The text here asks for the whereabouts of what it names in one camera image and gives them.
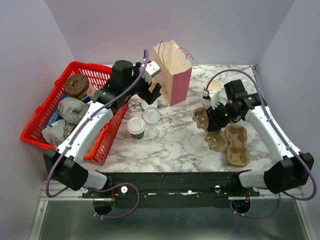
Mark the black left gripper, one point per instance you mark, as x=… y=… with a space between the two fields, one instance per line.
x=146 y=95

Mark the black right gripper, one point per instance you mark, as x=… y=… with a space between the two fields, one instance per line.
x=215 y=123

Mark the white plastic cup lid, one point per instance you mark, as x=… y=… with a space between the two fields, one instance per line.
x=136 y=125

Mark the pink and cream paper bag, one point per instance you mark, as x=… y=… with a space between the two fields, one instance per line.
x=175 y=71

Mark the black paper coffee cup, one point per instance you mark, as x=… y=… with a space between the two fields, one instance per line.
x=138 y=136

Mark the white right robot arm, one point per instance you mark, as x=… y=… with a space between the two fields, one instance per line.
x=290 y=165

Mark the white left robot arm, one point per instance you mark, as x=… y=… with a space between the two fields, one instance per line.
x=126 y=80

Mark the loose white cup lid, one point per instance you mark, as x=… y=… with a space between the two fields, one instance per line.
x=151 y=115

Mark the stack of paper cups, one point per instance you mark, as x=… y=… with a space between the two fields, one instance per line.
x=214 y=85

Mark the cardboard cup carrier tray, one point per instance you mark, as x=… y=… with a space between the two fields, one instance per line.
x=237 y=154

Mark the red plastic shopping basket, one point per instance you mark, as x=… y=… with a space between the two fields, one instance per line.
x=98 y=75

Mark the brown round cork lid jar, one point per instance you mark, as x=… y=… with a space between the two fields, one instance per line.
x=77 y=85

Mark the grey wrapped bundle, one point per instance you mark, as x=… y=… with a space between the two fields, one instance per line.
x=72 y=110

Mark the white printed plastic bag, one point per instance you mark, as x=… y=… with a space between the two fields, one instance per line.
x=57 y=132

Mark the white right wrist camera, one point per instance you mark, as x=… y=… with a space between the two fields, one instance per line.
x=210 y=99

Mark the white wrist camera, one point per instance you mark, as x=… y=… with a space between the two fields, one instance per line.
x=210 y=99
x=150 y=71

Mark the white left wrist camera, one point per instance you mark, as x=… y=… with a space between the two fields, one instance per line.
x=150 y=71

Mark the aluminium frame rail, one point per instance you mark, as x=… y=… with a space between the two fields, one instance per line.
x=67 y=195

